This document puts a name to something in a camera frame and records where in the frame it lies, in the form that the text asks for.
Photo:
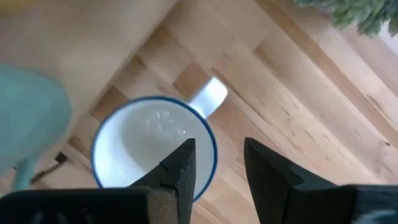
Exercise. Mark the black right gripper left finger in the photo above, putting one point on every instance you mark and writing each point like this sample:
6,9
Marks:
93,208

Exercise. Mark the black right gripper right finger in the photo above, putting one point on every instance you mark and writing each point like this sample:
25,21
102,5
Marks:
295,205

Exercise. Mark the blue white patterned mug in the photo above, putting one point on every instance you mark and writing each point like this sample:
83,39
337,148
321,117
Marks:
140,140

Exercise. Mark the sage green faceted mug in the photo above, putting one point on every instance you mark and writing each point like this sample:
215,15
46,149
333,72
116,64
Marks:
31,118

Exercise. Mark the potted green succulent plant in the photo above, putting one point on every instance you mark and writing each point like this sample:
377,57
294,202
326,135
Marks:
367,15

